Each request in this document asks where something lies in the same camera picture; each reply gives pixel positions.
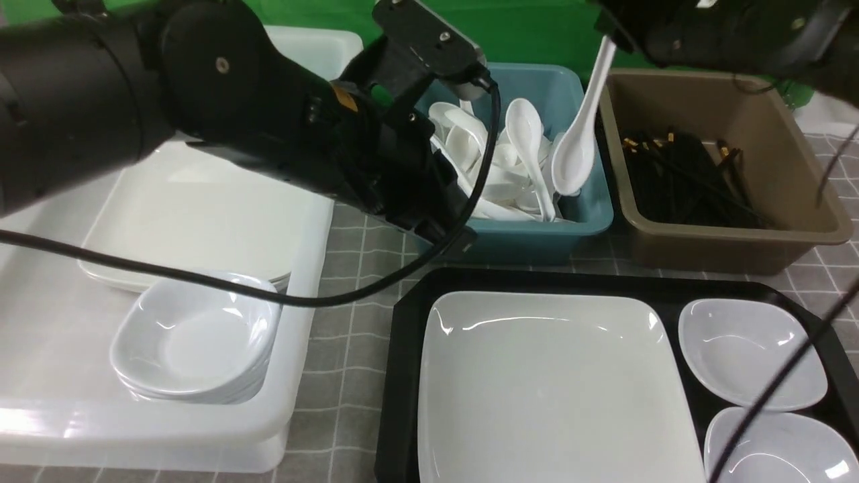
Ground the white ceramic soup spoon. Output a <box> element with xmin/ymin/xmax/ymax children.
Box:
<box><xmin>550</xmin><ymin>36</ymin><xmax>617</xmax><ymax>197</ymax></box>

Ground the grey checked tablecloth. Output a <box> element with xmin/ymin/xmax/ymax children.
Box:
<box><xmin>2</xmin><ymin>134</ymin><xmax>858</xmax><ymax>482</ymax></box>

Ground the small white dish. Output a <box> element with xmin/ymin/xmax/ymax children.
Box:
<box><xmin>719</xmin><ymin>412</ymin><xmax>858</xmax><ymax>482</ymax></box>
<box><xmin>678</xmin><ymin>299</ymin><xmax>807</xmax><ymax>407</ymax></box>

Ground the stack of small white dishes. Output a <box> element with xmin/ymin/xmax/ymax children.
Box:
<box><xmin>109</xmin><ymin>279</ymin><xmax>282</xmax><ymax>405</ymax></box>

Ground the green backdrop cloth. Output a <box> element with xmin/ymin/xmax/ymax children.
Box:
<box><xmin>0</xmin><ymin>0</ymin><xmax>850</xmax><ymax>128</ymax></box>

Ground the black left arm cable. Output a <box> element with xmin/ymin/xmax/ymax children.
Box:
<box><xmin>0</xmin><ymin>80</ymin><xmax>503</xmax><ymax>309</ymax></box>

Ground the pile of white soup spoons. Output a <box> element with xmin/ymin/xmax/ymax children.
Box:
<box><xmin>428</xmin><ymin>97</ymin><xmax>562</xmax><ymax>223</ymax></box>

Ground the teal plastic bin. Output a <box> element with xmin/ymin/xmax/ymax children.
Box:
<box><xmin>437</xmin><ymin>63</ymin><xmax>614</xmax><ymax>266</ymax></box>

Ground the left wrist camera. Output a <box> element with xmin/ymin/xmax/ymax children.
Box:
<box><xmin>340</xmin><ymin>1</ymin><xmax>491</xmax><ymax>127</ymax></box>

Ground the brown plastic bin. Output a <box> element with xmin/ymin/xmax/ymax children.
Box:
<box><xmin>599</xmin><ymin>68</ymin><xmax>853</xmax><ymax>275</ymax></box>

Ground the black plastic serving tray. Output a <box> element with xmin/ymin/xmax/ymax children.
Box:
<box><xmin>374</xmin><ymin>267</ymin><xmax>820</xmax><ymax>482</ymax></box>

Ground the large white square plate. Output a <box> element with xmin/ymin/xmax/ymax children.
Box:
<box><xmin>417</xmin><ymin>291</ymin><xmax>707</xmax><ymax>482</ymax></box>

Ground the large white plastic tub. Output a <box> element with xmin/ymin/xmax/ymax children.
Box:
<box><xmin>1</xmin><ymin>25</ymin><xmax>363</xmax><ymax>482</ymax></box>

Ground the black chopsticks pile in bin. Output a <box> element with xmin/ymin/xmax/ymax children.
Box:
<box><xmin>621</xmin><ymin>127</ymin><xmax>777</xmax><ymax>229</ymax></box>

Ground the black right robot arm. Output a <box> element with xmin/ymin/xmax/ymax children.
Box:
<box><xmin>597</xmin><ymin>1</ymin><xmax>858</xmax><ymax>106</ymax></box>

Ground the stack of white square plates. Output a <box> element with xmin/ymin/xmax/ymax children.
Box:
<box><xmin>83</xmin><ymin>142</ymin><xmax>334</xmax><ymax>290</ymax></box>

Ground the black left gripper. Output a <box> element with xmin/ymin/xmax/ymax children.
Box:
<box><xmin>295</xmin><ymin>83</ymin><xmax>476</xmax><ymax>256</ymax></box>

